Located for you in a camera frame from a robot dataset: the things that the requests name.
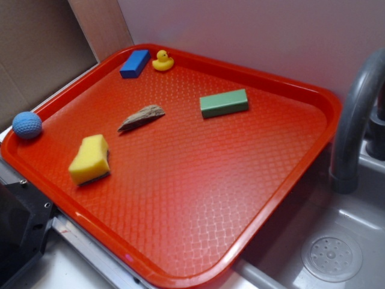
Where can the brown wood chip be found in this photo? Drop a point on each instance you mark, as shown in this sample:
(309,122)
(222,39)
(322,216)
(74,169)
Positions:
(142,117)

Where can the red plastic tray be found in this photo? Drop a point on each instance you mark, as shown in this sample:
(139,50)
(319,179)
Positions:
(184,195)

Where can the green rectangular block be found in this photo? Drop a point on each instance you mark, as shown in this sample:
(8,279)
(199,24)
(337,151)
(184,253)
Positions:
(224,103)

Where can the yellow rubber duck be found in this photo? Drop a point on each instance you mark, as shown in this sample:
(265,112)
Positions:
(163,61)

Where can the blue rectangular block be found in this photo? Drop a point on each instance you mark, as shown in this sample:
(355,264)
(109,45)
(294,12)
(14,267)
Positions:
(135,64)

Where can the yellow sponge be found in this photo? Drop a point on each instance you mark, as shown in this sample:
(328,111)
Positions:
(91,161)

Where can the grey toy sink basin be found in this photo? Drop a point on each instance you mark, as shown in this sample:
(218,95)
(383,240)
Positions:
(273,257)

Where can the blue dimpled ball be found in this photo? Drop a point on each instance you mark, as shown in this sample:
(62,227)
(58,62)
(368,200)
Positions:
(27,125)

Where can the grey toy faucet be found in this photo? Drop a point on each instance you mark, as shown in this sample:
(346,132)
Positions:
(363,112)

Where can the brown cardboard panel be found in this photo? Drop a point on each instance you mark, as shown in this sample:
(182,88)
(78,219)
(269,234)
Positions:
(47,44)

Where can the sink drain strainer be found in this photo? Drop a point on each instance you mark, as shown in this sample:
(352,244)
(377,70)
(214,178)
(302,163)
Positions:
(332,256)

